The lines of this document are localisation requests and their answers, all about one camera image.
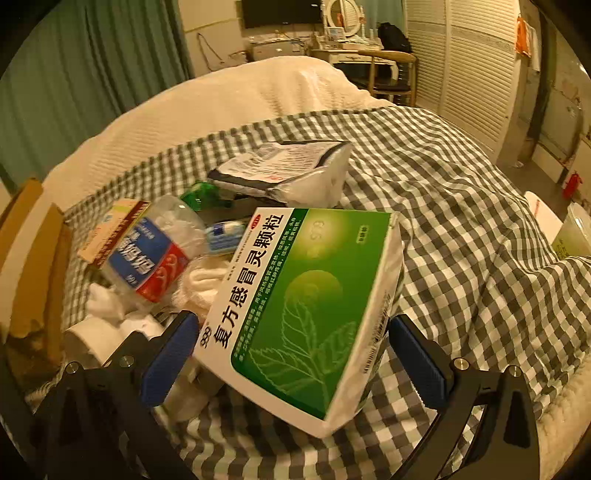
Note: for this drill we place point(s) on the white dressing table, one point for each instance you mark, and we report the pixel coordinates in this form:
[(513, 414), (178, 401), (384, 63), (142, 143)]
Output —
[(337, 48)]

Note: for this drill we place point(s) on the black television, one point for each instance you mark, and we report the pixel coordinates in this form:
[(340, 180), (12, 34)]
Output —
[(281, 13)]

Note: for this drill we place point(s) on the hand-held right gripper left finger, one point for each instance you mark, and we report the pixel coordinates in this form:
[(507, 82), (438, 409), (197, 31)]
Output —
[(168, 357)]

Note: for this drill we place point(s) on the narrow green curtain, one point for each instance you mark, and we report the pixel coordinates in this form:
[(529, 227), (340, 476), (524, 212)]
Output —
[(385, 11)]

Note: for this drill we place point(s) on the brown cardboard box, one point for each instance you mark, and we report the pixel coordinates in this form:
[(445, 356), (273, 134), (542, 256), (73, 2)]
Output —
[(32, 258)]

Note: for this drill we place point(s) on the white and grey plastic bag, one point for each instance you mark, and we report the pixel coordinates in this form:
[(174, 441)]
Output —
[(286, 170)]

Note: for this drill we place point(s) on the blue and white tube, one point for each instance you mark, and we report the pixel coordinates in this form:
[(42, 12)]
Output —
[(224, 233)]

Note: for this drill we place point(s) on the black bag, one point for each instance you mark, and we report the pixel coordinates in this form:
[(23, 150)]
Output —
[(395, 37)]

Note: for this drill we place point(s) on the checked blanket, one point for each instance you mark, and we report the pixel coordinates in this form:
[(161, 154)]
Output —
[(461, 207)]

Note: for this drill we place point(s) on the orange hanging cloth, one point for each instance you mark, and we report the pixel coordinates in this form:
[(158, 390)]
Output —
[(521, 37)]

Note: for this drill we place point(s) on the white louvred wardrobe doors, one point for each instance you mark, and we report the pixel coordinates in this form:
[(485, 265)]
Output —
[(471, 69)]

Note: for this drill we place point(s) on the red fire extinguisher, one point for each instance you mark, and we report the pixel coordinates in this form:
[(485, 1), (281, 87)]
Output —
[(571, 184)]

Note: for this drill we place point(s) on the white gauze roll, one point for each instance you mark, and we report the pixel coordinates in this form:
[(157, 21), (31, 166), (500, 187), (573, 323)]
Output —
[(198, 286)]

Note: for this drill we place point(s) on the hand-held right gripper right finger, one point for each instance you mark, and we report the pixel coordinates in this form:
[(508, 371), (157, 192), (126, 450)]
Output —
[(418, 364)]

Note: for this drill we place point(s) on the white tape roll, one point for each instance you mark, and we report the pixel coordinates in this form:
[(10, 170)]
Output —
[(90, 339)]

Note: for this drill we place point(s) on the wooden chair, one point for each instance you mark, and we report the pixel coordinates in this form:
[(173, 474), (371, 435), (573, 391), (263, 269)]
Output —
[(392, 74)]

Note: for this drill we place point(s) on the green foil packet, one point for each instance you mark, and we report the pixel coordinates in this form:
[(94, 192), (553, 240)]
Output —
[(196, 196)]

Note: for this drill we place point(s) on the clear plastic cotton swab jar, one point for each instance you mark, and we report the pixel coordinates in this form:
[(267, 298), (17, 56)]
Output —
[(152, 258)]

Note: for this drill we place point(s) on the small yellow and red box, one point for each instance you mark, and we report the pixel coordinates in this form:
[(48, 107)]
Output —
[(111, 230)]

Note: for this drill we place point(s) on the white bed cover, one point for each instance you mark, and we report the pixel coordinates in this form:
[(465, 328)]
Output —
[(207, 101)]

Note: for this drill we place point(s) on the white low cabinet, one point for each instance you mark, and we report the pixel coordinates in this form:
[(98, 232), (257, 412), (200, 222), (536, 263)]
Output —
[(272, 48)]

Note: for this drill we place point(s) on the crumpled white tissue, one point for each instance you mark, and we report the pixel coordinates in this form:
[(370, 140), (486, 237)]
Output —
[(104, 300)]

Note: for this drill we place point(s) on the green and white medicine box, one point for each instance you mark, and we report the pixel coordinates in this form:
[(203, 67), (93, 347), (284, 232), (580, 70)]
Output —
[(286, 314)]

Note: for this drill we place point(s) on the wide green curtain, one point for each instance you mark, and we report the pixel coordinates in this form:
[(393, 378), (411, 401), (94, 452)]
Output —
[(92, 69)]

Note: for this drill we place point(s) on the white stool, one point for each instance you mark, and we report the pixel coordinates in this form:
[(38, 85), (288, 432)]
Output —
[(540, 212)]

